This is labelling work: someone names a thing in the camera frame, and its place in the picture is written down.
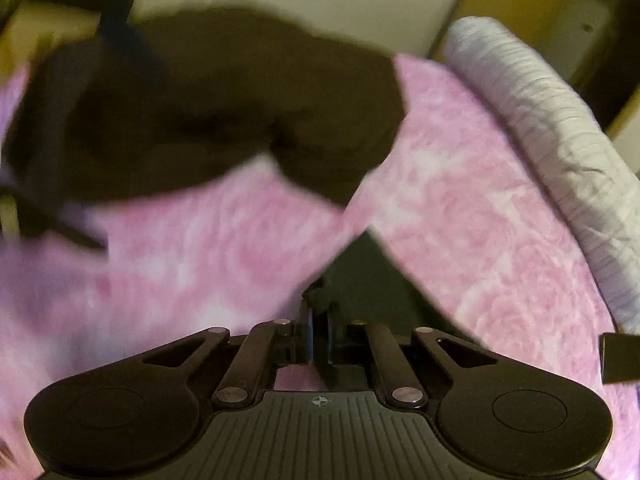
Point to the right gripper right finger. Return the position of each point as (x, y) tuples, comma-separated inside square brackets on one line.
[(500, 416)]

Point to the black remote control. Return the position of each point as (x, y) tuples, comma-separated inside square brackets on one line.
[(619, 358)]

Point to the black garment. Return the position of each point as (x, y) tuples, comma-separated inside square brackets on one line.
[(179, 100)]

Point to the light grey striped pillow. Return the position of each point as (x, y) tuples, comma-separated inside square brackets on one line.
[(593, 188)]

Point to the pink floral bed blanket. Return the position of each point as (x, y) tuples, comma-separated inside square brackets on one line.
[(453, 204)]

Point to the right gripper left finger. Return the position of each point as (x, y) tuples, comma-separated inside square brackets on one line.
[(139, 414)]

